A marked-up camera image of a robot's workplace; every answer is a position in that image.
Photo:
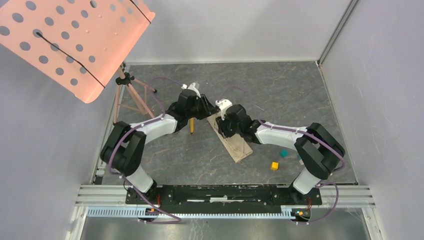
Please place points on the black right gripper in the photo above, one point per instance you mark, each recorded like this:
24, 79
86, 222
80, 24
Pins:
222, 129

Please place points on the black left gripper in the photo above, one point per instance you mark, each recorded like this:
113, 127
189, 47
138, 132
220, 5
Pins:
208, 109

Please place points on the beige cloth napkin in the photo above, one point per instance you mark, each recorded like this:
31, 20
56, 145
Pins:
236, 146

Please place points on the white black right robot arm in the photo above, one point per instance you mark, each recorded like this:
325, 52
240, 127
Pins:
319, 151

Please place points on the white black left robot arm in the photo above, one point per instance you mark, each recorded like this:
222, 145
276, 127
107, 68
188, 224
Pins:
125, 145

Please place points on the yellow cube block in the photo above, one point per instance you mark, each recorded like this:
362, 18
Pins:
274, 166

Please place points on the teal cube block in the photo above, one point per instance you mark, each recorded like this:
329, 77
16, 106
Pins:
284, 153

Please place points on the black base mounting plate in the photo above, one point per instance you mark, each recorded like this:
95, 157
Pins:
230, 199

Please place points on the pink perforated music stand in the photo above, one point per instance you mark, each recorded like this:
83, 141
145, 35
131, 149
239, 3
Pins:
59, 59

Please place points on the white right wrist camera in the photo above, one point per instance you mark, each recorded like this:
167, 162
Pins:
223, 105

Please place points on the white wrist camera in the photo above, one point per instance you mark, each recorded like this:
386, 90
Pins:
193, 87
223, 105

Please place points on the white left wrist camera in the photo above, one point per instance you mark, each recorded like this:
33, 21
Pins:
193, 87

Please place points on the aluminium frame rails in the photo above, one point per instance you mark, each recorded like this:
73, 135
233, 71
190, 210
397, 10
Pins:
108, 201

